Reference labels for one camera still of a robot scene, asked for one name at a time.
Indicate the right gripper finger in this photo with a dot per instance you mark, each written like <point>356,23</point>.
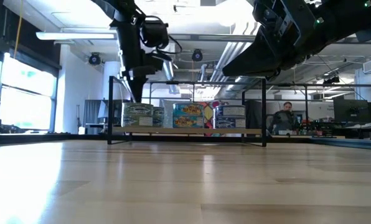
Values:
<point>257,59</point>

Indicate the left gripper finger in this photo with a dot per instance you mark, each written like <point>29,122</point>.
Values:
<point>139,88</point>

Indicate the gold-lid seafood can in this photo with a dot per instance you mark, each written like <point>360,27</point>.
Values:
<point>159,112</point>
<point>137,109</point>

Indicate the grey cabinet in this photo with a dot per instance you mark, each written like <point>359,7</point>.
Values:
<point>93,113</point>

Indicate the white ceiling light bar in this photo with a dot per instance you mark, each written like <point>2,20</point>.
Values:
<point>76,35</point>

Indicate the person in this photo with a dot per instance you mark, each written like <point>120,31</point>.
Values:
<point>285,119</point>

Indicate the black widescreen monitor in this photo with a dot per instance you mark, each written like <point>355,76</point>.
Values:
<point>350,110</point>

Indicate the large bright window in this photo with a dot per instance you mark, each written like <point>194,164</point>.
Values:
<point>26,102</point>

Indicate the cluttered office desk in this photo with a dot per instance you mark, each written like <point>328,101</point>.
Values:
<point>353,129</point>

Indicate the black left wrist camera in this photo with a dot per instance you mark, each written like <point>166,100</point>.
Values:
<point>154,33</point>

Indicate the wooden shelf black metal frame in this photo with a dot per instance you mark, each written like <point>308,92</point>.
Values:
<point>188,130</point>

